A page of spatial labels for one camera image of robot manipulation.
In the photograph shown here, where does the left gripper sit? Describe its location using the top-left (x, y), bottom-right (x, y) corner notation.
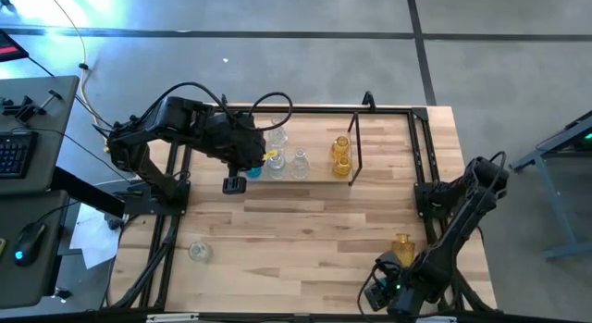
top-left (206, 111), bottom-right (268, 180)

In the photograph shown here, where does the clear ribbed glass vase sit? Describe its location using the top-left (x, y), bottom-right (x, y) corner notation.
top-left (266, 152), bottom-right (288, 180)

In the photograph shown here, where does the clear glass bottle vase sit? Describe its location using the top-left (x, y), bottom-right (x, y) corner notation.
top-left (269, 128), bottom-right (289, 151)

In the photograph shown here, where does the yellow square hobnail vase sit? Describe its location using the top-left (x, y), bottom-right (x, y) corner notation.
top-left (391, 233), bottom-right (416, 267)

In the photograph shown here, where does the yellow ribbed wide-mouth vase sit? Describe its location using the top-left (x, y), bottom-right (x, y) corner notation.
top-left (331, 155), bottom-right (352, 180)

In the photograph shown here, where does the yellow glass vase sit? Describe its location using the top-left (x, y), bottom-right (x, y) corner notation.
top-left (329, 135), bottom-right (351, 160)

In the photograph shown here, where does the clear round glass vase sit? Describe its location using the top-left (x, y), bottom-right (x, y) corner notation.
top-left (188, 242), bottom-right (214, 264)

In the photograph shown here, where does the black support beam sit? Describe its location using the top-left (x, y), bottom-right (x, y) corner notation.
top-left (49, 167), bottom-right (127, 218)

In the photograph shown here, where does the white paper sheet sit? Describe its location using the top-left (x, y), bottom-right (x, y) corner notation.
top-left (68, 203), bottom-right (123, 270)

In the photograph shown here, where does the black computer mouse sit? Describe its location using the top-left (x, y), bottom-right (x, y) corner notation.
top-left (12, 220), bottom-right (48, 267)

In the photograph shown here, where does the black clamp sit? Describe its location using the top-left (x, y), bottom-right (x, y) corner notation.
top-left (0, 89), bottom-right (65, 123)

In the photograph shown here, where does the black keyboard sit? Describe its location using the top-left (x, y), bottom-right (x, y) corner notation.
top-left (0, 130), bottom-right (40, 180)

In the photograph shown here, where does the dark grey desk surface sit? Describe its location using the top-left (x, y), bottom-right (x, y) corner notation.
top-left (0, 189), bottom-right (70, 310)

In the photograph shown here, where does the black screen device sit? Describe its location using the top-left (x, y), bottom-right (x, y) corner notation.
top-left (0, 29), bottom-right (31, 64)

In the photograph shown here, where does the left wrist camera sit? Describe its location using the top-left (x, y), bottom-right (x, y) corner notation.
top-left (222, 176), bottom-right (248, 195)

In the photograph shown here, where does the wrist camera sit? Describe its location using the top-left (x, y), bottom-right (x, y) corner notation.
top-left (222, 176), bottom-right (248, 195)
top-left (364, 280), bottom-right (394, 313)

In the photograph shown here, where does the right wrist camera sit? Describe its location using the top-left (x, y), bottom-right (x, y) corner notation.
top-left (364, 280), bottom-right (394, 313)

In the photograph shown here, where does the wooden shelf black metal frame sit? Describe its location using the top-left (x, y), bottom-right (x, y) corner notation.
top-left (230, 108), bottom-right (364, 188)

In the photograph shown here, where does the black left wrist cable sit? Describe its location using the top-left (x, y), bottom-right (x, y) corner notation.
top-left (138, 81), bottom-right (294, 132)

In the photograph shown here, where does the black aluminium table frame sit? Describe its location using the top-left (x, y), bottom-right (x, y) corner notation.
top-left (99, 103), bottom-right (500, 323)

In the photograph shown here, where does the blue-grey metal table frame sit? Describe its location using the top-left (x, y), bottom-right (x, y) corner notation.
top-left (508, 109), bottom-right (592, 260)

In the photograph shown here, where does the yellow power cable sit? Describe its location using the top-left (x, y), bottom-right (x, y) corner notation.
top-left (44, 0), bottom-right (112, 154)

